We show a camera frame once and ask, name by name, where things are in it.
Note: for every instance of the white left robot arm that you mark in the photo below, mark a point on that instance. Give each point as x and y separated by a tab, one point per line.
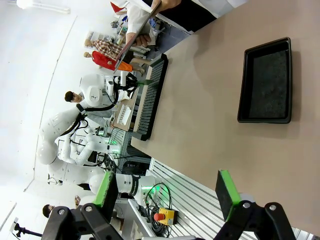
92	92

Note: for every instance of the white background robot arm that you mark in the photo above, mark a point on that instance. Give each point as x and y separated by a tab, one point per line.
75	152

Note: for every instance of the white test tube rack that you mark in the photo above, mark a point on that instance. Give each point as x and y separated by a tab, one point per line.
124	115

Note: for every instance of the person with black hair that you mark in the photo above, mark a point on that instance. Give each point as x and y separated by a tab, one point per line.
48	211

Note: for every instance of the dark-haired person behind robot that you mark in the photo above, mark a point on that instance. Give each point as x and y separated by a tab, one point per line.
72	97

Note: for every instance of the person's right hand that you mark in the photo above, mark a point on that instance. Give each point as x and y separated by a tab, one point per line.
142	40

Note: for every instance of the grey clipboard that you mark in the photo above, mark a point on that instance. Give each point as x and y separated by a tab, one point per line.
130	47

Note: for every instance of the person in white lab coat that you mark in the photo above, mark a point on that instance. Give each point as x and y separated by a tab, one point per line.
190	10

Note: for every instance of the black plastic tray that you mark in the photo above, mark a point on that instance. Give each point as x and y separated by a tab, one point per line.
268	87

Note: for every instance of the person in plaid shirt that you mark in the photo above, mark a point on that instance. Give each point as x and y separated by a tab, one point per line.
107	47

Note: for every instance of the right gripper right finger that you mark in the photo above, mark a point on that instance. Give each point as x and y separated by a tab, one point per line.
226	195

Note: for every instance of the black slotted PCB rack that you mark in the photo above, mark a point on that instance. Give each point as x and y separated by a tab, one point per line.
151	100

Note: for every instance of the long ceiling light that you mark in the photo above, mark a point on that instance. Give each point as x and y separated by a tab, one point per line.
42	6

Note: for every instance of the person's left hand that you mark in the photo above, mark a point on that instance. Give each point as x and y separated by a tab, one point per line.
170	3

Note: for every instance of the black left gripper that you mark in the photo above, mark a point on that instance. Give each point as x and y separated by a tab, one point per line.
130	83

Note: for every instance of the black camera tripod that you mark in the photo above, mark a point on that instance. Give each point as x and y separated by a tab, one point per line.
23	231

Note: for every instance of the person's right forearm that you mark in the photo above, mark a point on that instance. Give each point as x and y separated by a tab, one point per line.
136	18

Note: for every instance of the person in red shirt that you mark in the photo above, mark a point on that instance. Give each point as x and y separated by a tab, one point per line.
103	60

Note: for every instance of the yellow emergency stop box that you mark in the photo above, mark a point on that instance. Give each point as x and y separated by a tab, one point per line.
167	216

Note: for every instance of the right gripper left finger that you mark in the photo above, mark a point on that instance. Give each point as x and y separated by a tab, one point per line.
107	195

